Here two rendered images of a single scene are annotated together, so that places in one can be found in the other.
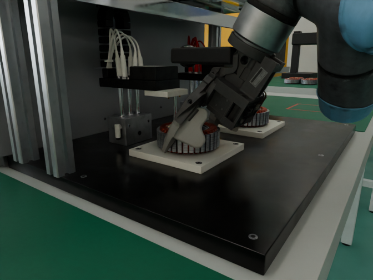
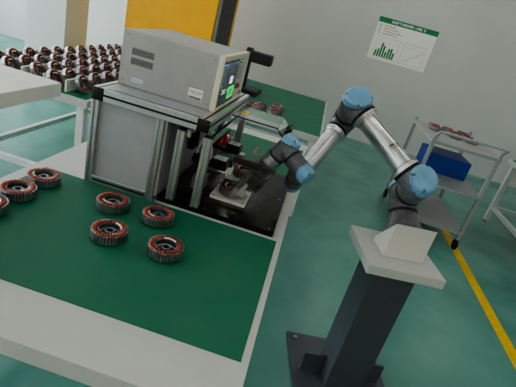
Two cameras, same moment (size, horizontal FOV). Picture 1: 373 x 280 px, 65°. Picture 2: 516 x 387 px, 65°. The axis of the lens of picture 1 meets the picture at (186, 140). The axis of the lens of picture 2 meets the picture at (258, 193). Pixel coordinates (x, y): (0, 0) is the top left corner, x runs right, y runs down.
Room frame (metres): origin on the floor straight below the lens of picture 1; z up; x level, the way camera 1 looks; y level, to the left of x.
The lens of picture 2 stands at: (-0.90, 0.71, 1.49)
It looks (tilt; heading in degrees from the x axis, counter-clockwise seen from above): 23 degrees down; 329
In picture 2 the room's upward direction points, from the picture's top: 16 degrees clockwise
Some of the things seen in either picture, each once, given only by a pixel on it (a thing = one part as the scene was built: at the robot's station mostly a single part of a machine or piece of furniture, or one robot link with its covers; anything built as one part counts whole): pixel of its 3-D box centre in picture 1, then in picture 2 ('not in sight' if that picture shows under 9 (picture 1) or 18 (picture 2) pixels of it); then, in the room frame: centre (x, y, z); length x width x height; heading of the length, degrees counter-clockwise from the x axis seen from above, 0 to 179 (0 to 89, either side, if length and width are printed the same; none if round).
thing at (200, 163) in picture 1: (188, 149); (231, 194); (0.51, 0.00, 0.78); 0.15 x 0.15 x 0.01; 55
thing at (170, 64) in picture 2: not in sight; (189, 66); (0.80, 0.18, 1.22); 0.44 x 0.39 x 0.20; 145
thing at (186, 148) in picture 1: (188, 135); (232, 189); (0.51, 0.00, 0.80); 0.11 x 0.11 x 0.04
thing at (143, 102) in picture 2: not in sight; (183, 96); (0.79, 0.19, 1.09); 0.68 x 0.44 x 0.05; 145
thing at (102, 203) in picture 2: not in sight; (113, 203); (0.42, 0.48, 0.77); 0.11 x 0.11 x 0.04
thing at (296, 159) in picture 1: (214, 141); (233, 187); (0.62, -0.06, 0.76); 0.64 x 0.47 x 0.02; 145
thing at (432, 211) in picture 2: not in sight; (435, 176); (1.62, -2.68, 0.51); 1.01 x 0.60 x 1.01; 145
